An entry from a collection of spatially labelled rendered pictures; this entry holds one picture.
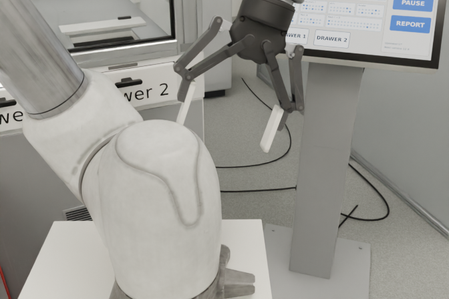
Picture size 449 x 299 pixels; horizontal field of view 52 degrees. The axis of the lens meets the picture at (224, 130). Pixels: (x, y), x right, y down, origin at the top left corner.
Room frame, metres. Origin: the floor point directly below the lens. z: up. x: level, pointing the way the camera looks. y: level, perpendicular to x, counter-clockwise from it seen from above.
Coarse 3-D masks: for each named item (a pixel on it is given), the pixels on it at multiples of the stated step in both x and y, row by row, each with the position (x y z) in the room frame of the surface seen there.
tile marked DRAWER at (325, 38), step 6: (318, 30) 1.22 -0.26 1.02; (324, 30) 1.22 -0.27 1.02; (330, 30) 1.21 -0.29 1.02; (318, 36) 1.21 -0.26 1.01; (324, 36) 1.21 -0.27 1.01; (330, 36) 1.20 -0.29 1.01; (336, 36) 1.20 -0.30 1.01; (342, 36) 1.20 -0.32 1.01; (348, 36) 1.19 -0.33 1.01; (318, 42) 1.20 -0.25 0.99; (324, 42) 1.20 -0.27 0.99; (330, 42) 1.19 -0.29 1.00; (336, 42) 1.19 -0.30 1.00; (342, 42) 1.18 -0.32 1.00; (348, 42) 1.18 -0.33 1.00; (348, 48) 1.17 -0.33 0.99
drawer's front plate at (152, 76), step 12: (108, 72) 1.14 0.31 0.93; (120, 72) 1.15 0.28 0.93; (132, 72) 1.16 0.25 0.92; (144, 72) 1.17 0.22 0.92; (156, 72) 1.19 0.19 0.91; (168, 72) 1.20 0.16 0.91; (144, 84) 1.17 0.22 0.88; (156, 84) 1.18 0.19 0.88; (168, 84) 1.20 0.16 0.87; (132, 96) 1.16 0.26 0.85; (144, 96) 1.17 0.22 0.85; (156, 96) 1.18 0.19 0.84; (168, 96) 1.20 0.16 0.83
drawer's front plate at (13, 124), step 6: (0, 90) 1.03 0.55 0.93; (6, 90) 1.03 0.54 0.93; (0, 96) 1.02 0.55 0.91; (6, 96) 1.03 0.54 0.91; (0, 108) 1.02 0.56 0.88; (6, 108) 1.03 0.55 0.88; (12, 108) 1.03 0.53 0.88; (18, 108) 1.04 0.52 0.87; (6, 114) 1.02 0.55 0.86; (12, 114) 1.03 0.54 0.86; (18, 114) 1.04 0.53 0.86; (6, 120) 1.02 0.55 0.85; (12, 120) 1.03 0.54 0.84; (0, 126) 1.02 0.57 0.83; (6, 126) 1.02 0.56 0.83; (12, 126) 1.03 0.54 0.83; (18, 126) 1.03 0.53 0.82
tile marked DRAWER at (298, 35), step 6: (288, 30) 1.24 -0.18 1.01; (294, 30) 1.24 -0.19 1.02; (300, 30) 1.23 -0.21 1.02; (306, 30) 1.23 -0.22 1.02; (288, 36) 1.23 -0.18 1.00; (294, 36) 1.23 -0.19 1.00; (300, 36) 1.22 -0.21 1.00; (306, 36) 1.22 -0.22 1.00; (288, 42) 1.22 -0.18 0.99; (294, 42) 1.21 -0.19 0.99; (300, 42) 1.21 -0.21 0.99; (306, 42) 1.21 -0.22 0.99
